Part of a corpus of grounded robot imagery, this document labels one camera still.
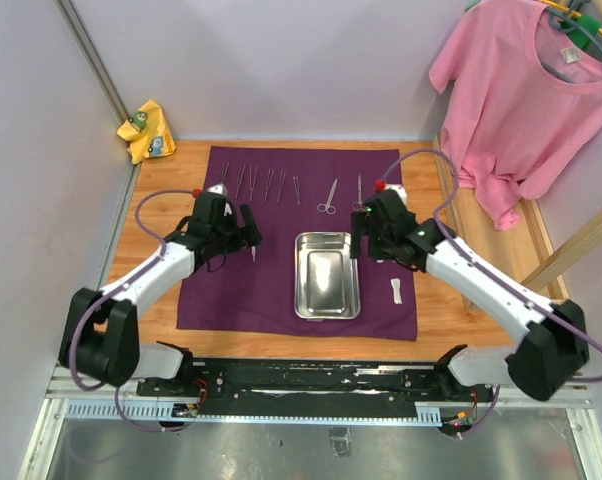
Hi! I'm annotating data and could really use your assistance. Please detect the steel scissors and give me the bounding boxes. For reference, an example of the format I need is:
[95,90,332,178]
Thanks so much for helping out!
[317,178,338,215]
[352,175,365,212]

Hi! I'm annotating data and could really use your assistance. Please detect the white gauze pad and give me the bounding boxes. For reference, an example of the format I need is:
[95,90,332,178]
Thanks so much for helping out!
[390,278,402,305]

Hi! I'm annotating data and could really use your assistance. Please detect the steel instrument tray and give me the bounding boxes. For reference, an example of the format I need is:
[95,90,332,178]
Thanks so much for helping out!
[294,232,361,322]

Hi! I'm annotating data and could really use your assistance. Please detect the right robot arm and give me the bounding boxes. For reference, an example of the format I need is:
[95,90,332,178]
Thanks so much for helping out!
[351,189,589,401]

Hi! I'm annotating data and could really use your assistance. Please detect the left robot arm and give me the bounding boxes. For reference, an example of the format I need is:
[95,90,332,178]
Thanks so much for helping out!
[58,184,262,391]

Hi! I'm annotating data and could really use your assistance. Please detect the yellow paper bag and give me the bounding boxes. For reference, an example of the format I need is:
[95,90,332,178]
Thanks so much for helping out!
[117,99,176,165]

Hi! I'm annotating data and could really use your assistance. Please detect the wooden tray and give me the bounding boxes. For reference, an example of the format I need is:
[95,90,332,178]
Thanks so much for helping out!
[432,132,573,313]

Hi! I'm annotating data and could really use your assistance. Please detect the wooden beam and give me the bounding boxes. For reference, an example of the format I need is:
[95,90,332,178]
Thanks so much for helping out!
[523,209,602,291]

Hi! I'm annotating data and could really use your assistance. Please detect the pink t-shirt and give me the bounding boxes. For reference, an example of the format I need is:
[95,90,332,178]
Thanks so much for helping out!
[429,0,602,230]

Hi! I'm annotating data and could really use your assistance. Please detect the grey clothes hanger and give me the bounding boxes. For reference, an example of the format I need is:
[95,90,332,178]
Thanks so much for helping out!
[547,1,602,62]

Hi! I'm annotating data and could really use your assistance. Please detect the green hanger clip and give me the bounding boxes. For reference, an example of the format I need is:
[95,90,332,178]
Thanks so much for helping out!
[569,14,601,50]

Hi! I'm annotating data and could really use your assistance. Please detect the yellow hoop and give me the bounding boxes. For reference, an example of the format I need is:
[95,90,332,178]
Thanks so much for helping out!
[544,1,602,55]

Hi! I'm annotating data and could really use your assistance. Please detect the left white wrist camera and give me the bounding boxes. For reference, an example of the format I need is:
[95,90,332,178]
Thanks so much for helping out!
[207,183,229,196]

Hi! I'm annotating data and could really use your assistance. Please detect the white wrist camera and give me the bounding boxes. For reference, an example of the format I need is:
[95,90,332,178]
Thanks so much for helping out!
[385,184,408,206]
[207,183,229,196]

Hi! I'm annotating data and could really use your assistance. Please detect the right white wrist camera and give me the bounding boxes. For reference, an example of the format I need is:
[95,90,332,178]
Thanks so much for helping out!
[385,184,408,206]

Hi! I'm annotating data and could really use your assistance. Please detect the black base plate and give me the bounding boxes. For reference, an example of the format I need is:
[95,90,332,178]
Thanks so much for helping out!
[136,358,493,421]

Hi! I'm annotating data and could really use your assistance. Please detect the aluminium rail frame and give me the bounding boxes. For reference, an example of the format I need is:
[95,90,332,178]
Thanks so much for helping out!
[19,357,602,479]

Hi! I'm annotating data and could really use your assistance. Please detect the aluminium corner post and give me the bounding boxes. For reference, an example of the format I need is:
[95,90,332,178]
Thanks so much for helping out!
[54,0,128,123]

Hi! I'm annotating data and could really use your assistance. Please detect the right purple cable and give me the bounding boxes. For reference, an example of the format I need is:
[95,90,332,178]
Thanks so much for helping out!
[373,148,602,441]

